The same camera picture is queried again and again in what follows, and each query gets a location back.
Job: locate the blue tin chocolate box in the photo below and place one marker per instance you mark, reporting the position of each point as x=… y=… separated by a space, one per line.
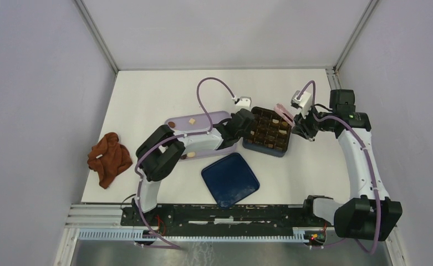
x=269 y=135

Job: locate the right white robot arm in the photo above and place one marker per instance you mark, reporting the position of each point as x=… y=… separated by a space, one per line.
x=369 y=214

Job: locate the blue tin lid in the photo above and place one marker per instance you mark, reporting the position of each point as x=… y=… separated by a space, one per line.
x=230 y=180

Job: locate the purple chocolate tray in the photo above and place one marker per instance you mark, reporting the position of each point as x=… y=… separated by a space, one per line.
x=182 y=123

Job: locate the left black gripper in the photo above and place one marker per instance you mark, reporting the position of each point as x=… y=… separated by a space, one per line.
x=248 y=131

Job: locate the brown crumpled cloth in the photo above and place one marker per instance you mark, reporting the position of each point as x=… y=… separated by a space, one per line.
x=109 y=158

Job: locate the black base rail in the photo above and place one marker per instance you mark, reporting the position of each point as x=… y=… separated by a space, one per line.
x=209 y=220

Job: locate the pink tongs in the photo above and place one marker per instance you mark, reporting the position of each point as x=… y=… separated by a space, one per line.
x=284 y=114

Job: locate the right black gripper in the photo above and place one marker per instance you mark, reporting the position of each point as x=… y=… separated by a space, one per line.
x=302 y=127

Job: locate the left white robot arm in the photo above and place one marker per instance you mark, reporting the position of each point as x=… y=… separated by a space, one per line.
x=162 y=150

